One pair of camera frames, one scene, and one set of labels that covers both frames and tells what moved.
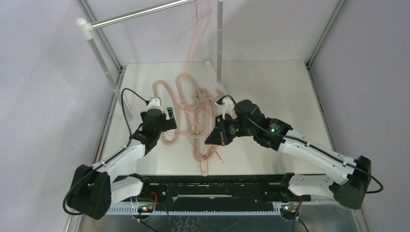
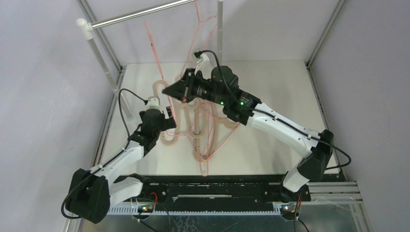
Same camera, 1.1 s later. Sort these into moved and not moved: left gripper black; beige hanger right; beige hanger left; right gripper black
Moved: right gripper black
Not moved: beige hanger left; left gripper black; beige hanger right
